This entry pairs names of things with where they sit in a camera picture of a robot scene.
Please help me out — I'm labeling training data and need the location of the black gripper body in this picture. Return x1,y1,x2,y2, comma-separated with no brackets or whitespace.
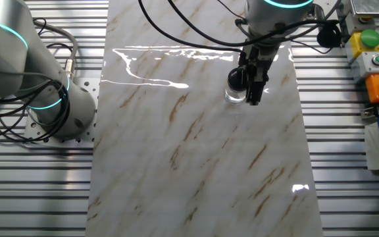
239,41,281,84

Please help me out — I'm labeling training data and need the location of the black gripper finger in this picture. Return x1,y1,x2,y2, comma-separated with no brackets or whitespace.
257,74,270,99
245,80,259,107

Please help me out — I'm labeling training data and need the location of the small clear glass jar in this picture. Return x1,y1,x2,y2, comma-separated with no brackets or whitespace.
224,86,248,107

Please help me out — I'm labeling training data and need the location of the white marble pattern board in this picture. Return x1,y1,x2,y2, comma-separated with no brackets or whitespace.
84,0,324,237

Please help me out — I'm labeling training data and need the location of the yellow box with green button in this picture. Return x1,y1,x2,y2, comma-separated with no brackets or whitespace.
344,28,379,65

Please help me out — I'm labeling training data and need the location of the grey box with red button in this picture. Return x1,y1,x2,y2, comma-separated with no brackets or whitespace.
344,12,377,36

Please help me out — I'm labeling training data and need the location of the grey box with green button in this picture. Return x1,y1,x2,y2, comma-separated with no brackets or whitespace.
350,51,379,85

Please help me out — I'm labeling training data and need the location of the thick black gripper cable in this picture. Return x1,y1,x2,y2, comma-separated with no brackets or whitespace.
138,0,247,55

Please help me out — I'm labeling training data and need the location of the thin black cable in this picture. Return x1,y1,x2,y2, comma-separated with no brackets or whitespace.
216,0,248,26

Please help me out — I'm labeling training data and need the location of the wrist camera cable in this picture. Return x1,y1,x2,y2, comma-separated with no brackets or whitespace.
166,0,340,47

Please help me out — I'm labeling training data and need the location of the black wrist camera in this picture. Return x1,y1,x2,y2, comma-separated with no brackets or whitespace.
316,21,342,49

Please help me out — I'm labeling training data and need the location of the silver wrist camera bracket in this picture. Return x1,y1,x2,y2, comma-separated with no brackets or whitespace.
309,2,326,26

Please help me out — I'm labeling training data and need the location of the small metal bracket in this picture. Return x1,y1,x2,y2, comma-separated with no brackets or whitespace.
360,104,379,120

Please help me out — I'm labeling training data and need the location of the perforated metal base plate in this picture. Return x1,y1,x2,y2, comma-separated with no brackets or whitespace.
24,77,100,145

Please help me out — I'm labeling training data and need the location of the grey hose with metal connector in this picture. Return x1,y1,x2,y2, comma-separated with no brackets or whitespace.
33,20,78,82

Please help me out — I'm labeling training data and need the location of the black cable bundle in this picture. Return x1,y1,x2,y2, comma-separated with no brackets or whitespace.
0,77,72,145

